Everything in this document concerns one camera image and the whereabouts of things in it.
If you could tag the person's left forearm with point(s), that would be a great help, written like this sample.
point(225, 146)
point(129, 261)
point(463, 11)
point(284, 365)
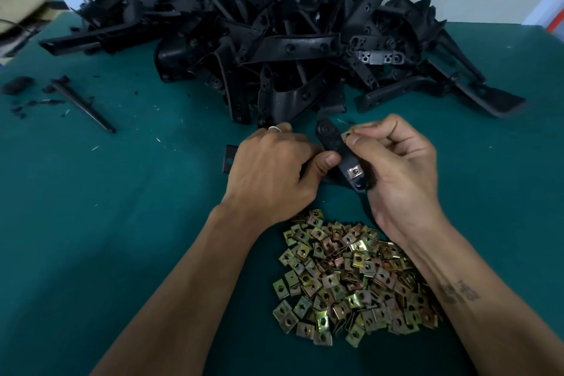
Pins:
point(167, 310)

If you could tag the person's right hand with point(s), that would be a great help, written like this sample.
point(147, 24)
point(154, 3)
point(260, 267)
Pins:
point(405, 177)

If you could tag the person's left hand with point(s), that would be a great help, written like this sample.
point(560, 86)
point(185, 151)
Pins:
point(269, 177)

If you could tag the pile of black plastic brackets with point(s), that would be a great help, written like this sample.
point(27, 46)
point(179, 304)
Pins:
point(282, 36)

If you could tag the white metal rack frame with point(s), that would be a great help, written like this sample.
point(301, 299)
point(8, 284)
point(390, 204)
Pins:
point(546, 8)

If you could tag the pile of brass clip nuts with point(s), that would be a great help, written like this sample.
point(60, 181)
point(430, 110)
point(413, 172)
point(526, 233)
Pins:
point(352, 279)

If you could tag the thin black plastic strip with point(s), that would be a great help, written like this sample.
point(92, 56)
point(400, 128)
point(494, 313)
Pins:
point(84, 105)

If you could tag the small black plastic scrap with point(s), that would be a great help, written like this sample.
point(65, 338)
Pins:
point(18, 86)

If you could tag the person's right forearm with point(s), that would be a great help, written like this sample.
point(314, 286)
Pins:
point(493, 310)

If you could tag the green table cloth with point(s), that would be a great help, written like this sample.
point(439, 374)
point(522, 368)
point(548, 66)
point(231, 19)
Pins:
point(106, 213)

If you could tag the brown cardboard piece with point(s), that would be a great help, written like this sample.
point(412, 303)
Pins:
point(26, 6)

